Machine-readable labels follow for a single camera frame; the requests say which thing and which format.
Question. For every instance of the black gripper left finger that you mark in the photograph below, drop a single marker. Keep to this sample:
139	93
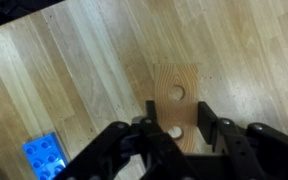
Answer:
134	150

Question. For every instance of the blue studded toy plate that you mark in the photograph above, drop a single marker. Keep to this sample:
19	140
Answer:
44	156

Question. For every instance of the wooden block with two holes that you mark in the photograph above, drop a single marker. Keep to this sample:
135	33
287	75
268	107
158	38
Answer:
177	76

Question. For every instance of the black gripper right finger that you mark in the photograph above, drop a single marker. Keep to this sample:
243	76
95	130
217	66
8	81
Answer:
250	150

